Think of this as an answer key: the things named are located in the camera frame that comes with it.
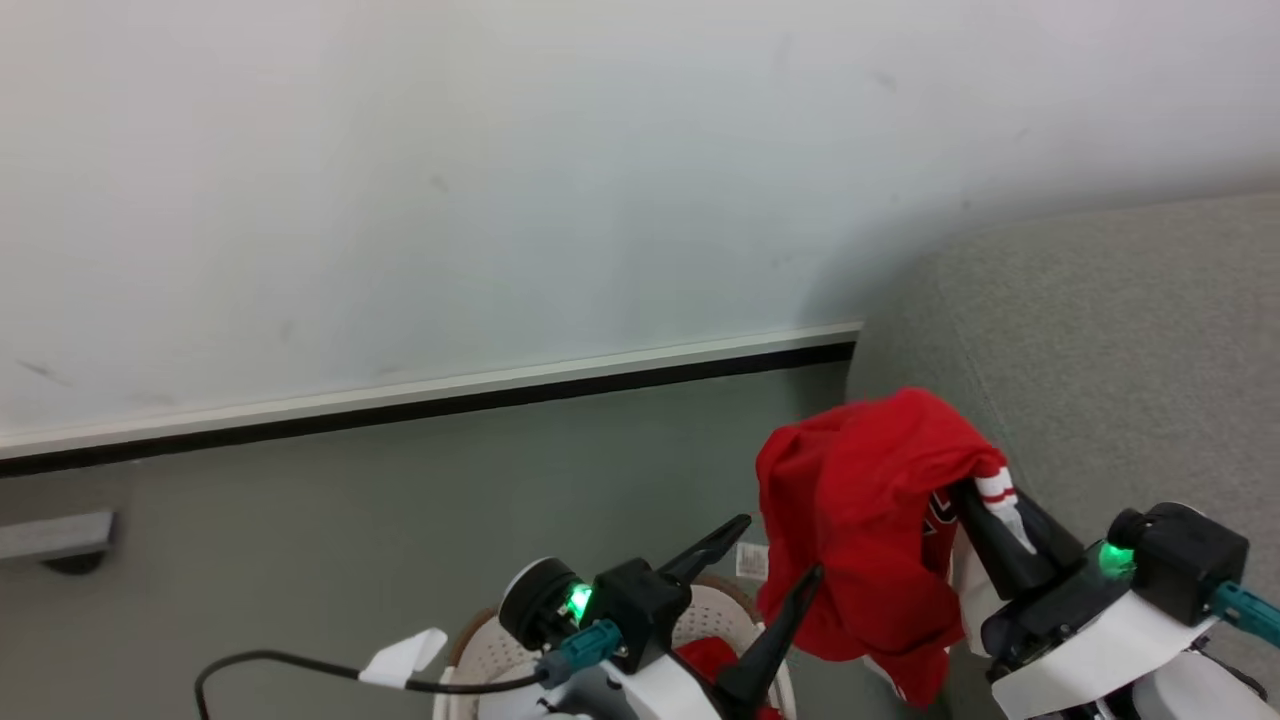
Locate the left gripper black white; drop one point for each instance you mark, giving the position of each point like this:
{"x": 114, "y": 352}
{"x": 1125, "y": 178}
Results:
{"x": 640, "y": 610}

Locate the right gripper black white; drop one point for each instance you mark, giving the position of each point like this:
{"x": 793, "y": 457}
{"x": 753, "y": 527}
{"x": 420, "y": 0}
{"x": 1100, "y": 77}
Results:
{"x": 1070, "y": 630}

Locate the red garment with striped cuff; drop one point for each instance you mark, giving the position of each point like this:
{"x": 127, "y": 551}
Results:
{"x": 860, "y": 520}

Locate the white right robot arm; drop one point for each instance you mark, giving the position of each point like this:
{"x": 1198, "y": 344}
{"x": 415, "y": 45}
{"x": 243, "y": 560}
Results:
{"x": 1200, "y": 690}

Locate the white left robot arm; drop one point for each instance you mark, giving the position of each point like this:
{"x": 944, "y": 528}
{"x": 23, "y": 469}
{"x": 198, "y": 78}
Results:
{"x": 585, "y": 700}

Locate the red clothing item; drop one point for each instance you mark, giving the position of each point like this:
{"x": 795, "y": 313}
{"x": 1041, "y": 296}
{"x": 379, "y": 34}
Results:
{"x": 712, "y": 662}

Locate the white perforated laundry basket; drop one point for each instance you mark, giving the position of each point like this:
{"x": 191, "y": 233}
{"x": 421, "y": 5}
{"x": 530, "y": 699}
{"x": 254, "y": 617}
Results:
{"x": 490, "y": 655}

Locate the grey fabric sofa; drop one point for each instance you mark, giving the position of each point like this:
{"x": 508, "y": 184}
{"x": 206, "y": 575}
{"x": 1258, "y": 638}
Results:
{"x": 1120, "y": 360}

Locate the white and black baseboard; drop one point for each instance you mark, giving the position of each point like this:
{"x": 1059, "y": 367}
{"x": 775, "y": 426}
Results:
{"x": 400, "y": 400}

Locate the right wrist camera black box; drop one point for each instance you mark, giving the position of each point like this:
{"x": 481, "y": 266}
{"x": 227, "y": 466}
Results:
{"x": 1185, "y": 560}

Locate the left wrist camera round black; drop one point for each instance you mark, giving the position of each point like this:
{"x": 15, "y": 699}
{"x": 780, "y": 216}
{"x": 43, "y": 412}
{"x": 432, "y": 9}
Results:
{"x": 540, "y": 600}

